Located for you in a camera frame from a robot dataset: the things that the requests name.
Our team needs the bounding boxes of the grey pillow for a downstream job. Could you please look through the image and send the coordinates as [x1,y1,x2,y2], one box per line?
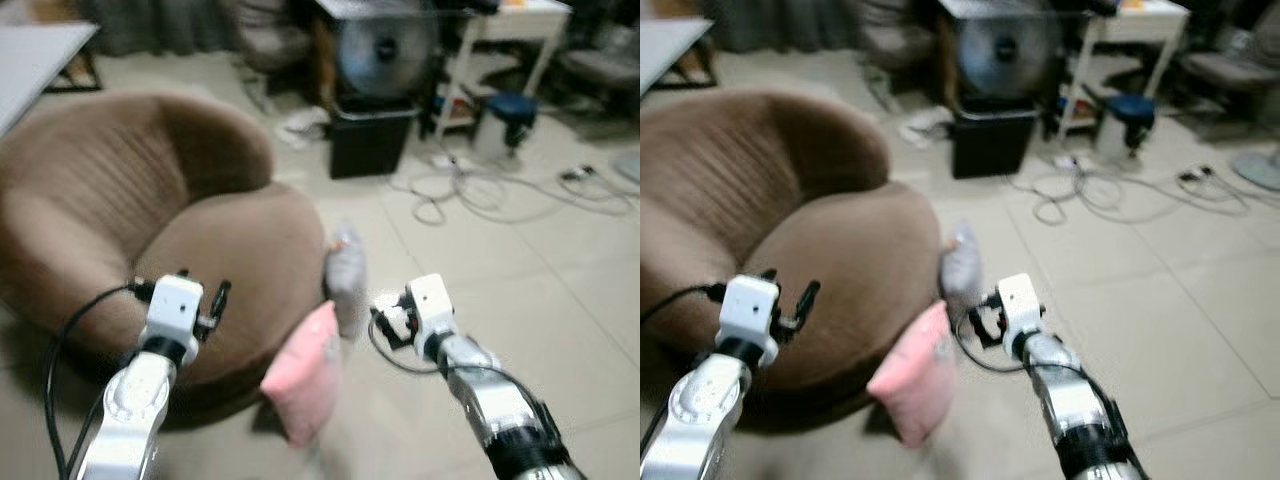
[323,222,369,342]
[940,221,987,327]

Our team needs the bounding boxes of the brown round sofa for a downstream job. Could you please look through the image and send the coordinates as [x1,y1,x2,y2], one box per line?
[0,88,329,421]
[640,88,947,421]

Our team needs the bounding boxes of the pink pillow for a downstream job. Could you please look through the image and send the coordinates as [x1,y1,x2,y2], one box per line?
[260,300,343,449]
[866,300,957,450]

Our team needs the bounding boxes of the black box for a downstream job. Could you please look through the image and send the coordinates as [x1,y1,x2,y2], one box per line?
[329,97,420,182]
[951,103,1042,182]

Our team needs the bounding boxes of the white crumpled cloth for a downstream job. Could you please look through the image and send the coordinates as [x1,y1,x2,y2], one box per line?
[274,104,332,150]
[896,104,957,150]

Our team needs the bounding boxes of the round grey fan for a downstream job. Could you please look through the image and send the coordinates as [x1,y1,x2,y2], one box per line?
[334,8,442,103]
[955,8,1064,104]

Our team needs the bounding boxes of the grey curtain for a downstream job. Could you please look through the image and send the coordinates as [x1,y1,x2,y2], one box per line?
[704,0,862,54]
[74,0,237,57]

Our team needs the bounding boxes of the white flat table top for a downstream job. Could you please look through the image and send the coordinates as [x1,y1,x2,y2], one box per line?
[0,22,100,137]
[640,17,714,97]

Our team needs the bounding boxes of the white small table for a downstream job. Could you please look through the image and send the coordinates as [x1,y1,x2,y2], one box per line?
[1057,0,1192,142]
[434,0,574,142]

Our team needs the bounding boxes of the grey cushioned chair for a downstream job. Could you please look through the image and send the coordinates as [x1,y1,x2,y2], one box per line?
[558,18,641,103]
[1178,18,1280,103]

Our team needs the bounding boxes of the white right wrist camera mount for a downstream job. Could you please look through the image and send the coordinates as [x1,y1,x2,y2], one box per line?
[996,272,1047,338]
[404,273,457,343]

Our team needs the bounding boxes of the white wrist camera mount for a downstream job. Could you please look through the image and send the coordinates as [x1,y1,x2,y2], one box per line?
[404,273,457,343]
[142,274,205,347]
[996,272,1047,338]
[717,274,782,347]

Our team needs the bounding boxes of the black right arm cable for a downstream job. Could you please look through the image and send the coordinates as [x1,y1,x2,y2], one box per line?
[954,316,1129,433]
[367,318,549,441]

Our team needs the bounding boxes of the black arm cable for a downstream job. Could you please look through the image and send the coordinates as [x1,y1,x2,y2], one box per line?
[954,316,1129,433]
[367,318,549,441]
[640,283,727,456]
[43,282,153,479]

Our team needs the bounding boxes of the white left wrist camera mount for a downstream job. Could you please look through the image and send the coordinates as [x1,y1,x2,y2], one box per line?
[717,274,782,347]
[142,274,205,347]

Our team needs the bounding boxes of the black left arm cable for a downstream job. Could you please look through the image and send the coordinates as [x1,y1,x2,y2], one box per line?
[43,282,153,479]
[640,283,727,456]

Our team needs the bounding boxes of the grey floor cable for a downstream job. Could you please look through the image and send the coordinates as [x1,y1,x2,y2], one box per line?
[388,163,641,227]
[1008,163,1280,228]

